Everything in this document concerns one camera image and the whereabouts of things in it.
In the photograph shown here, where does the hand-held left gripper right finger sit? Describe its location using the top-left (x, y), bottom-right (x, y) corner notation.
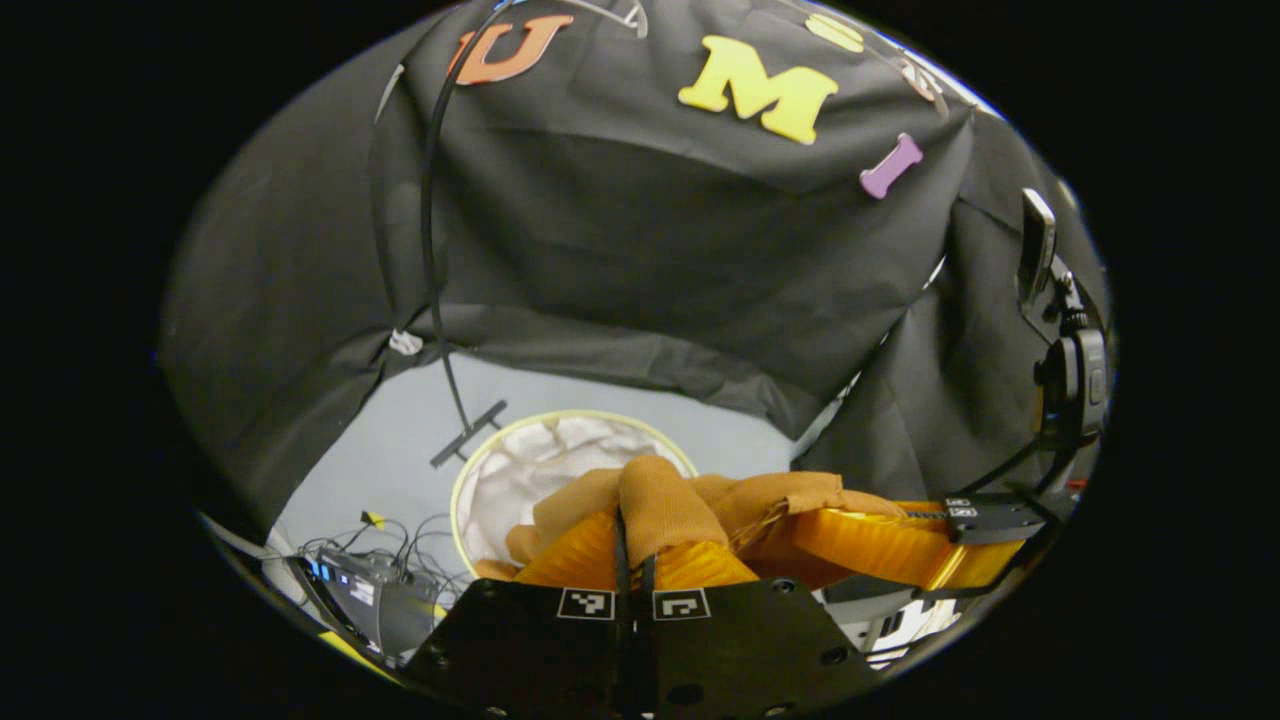
top-left (632, 540), bottom-right (886, 720)

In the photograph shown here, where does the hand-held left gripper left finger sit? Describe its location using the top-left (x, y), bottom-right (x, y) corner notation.
top-left (400, 503), bottom-right (633, 720)

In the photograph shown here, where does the brown jacket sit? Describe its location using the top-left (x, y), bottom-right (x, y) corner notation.
top-left (470, 455), bottom-right (906, 586)

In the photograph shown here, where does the white laundry hamper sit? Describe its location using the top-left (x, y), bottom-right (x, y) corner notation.
top-left (450, 408), bottom-right (701, 581)

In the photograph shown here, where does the black clothes rack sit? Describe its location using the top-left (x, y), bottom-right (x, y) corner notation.
top-left (418, 0), bottom-right (521, 469)

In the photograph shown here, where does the grey electronic box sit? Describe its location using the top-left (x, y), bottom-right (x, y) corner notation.
top-left (290, 545), bottom-right (446, 666)

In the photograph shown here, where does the black backdrop cloth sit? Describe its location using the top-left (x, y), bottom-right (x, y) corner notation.
top-left (160, 0), bottom-right (1111, 531)

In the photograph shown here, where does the tangle of black cables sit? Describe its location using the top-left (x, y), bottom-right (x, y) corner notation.
top-left (300, 510), bottom-right (473, 601)

